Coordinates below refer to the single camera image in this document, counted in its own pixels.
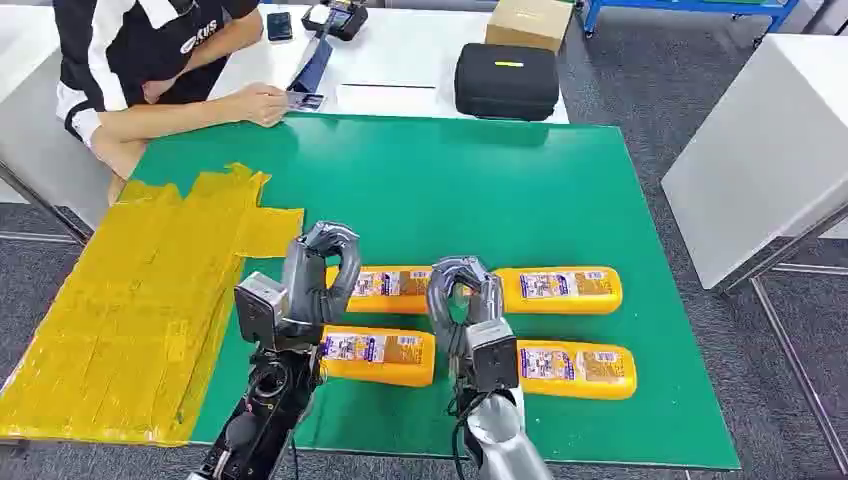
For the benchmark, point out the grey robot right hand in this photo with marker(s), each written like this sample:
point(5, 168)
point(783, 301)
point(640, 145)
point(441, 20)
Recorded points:
point(440, 298)

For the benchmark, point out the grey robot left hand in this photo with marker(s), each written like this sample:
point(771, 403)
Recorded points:
point(311, 278)

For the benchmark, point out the person's right hand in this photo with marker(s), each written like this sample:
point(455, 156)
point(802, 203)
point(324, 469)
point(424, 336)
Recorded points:
point(262, 104)

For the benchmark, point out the small printed card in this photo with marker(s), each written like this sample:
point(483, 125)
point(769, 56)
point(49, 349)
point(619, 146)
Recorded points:
point(307, 101)

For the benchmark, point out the orange drink bottle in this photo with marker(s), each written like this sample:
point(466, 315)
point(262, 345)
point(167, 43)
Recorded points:
point(563, 290)
point(391, 288)
point(378, 358)
point(576, 370)

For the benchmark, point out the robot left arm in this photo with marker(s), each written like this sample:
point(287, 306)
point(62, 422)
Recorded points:
point(265, 404)

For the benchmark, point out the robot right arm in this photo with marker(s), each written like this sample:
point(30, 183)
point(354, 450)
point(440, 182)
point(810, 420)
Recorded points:
point(503, 437)

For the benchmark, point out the dark blue tablet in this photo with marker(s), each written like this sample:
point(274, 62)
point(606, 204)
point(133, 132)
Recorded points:
point(312, 69)

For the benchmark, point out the black smartphone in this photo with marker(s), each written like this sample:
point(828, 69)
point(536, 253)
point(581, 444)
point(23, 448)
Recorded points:
point(279, 26)

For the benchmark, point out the green mat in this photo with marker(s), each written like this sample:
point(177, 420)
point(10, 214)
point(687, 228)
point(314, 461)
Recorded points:
point(464, 192)

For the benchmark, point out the black handheld controller device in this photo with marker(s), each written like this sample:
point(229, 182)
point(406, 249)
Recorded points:
point(334, 20)

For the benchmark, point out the person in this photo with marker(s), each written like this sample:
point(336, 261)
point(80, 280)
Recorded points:
point(132, 46)

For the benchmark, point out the white desk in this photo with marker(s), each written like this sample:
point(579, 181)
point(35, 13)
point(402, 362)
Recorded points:
point(411, 53)

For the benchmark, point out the yellow sheet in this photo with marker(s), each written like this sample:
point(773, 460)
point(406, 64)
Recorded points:
point(132, 311)

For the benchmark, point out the black carrying case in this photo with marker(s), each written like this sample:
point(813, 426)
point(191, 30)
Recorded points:
point(507, 83)

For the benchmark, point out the cardboard box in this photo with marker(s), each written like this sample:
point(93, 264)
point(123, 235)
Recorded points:
point(528, 23)

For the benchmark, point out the white side table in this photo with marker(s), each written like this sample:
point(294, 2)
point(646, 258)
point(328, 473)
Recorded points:
point(762, 152)

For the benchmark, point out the blue metal cart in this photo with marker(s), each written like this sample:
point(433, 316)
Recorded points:
point(689, 5)

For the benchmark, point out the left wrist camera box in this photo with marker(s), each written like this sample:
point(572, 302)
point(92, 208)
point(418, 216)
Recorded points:
point(260, 308)

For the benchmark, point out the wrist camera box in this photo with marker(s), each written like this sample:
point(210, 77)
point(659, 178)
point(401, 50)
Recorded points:
point(260, 308)
point(493, 354)

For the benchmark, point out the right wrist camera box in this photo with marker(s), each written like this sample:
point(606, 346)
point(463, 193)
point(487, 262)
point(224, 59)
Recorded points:
point(493, 354)

